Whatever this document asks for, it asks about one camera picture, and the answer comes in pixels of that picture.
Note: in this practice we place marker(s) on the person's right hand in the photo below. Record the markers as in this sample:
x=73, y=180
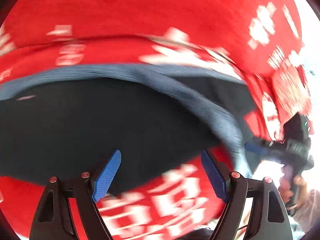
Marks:
x=293, y=189

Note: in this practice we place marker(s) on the finger of the blue right gripper seen sideways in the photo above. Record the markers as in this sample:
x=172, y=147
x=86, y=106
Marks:
x=257, y=146

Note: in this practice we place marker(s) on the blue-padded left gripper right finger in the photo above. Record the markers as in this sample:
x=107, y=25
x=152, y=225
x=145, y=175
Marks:
x=268, y=217

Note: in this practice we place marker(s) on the black pants with blue waistband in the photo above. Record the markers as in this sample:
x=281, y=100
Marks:
x=67, y=120

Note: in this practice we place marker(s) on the pink sleeve forearm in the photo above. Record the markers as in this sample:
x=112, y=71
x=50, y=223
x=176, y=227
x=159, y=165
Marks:
x=308, y=214

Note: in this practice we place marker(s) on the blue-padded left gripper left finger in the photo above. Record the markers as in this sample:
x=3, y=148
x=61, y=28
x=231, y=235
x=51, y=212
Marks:
x=53, y=217

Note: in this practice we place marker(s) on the red bedspread with white characters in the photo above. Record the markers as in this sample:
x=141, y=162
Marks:
x=255, y=41

